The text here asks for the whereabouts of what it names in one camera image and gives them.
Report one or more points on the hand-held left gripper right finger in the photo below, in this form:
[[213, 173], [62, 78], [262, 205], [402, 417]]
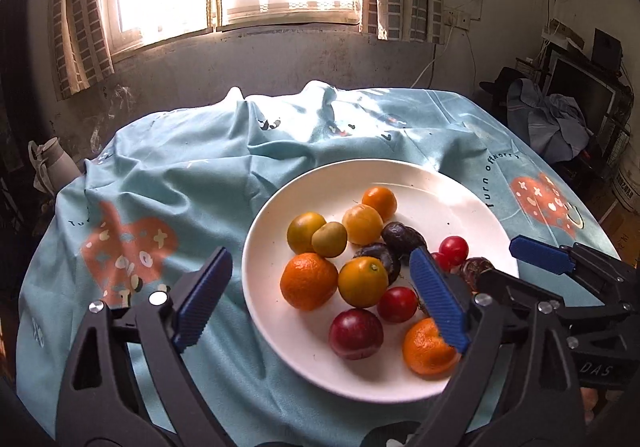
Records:
[[440, 299]]

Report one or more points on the white oval plate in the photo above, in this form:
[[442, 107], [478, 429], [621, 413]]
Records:
[[440, 207]]

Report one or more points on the white wall socket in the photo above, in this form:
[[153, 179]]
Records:
[[457, 20]]

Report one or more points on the pile of blue-grey clothes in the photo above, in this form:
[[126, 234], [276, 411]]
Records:
[[550, 122]]

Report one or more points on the small red cherry tomato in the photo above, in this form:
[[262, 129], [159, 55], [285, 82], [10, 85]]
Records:
[[453, 248]]

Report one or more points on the old television set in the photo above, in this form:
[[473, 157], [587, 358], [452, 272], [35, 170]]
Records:
[[582, 87]]

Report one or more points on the white jug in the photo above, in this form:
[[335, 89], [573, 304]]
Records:
[[62, 164]]

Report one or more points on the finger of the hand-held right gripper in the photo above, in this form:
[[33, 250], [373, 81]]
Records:
[[525, 289], [540, 252]]

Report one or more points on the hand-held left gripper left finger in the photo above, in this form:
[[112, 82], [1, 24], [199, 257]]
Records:
[[202, 299]]

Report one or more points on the dark brown wrinkled fruit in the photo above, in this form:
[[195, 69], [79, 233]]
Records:
[[385, 257]]

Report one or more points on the small orange tomato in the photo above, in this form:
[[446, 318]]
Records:
[[380, 202]]

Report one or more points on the brown round fruit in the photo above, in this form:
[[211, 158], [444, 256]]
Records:
[[472, 269]]

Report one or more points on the white plastic bag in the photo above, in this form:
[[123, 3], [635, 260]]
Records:
[[40, 172]]

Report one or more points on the small orange mandarin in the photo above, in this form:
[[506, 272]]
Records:
[[422, 352]]

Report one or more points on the dark purple passion fruit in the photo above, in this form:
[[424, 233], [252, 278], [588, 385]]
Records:
[[402, 237]]

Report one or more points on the large orange-yellow tomato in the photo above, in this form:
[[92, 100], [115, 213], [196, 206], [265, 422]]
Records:
[[363, 282]]

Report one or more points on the large red cherry tomato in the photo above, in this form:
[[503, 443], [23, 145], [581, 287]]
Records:
[[397, 304]]

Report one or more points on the small yellow-green fruit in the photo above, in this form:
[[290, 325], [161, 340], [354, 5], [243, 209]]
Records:
[[329, 239]]

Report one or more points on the pale yellow round fruit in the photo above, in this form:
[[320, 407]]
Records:
[[362, 224]]

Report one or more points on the black box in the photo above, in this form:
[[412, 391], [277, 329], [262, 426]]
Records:
[[607, 49]]

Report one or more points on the light blue printed blanket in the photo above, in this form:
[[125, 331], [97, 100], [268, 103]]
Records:
[[175, 187]]

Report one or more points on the red plum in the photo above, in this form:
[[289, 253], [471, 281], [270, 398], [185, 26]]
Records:
[[356, 333]]

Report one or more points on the large orange mandarin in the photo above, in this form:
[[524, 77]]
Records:
[[308, 281]]

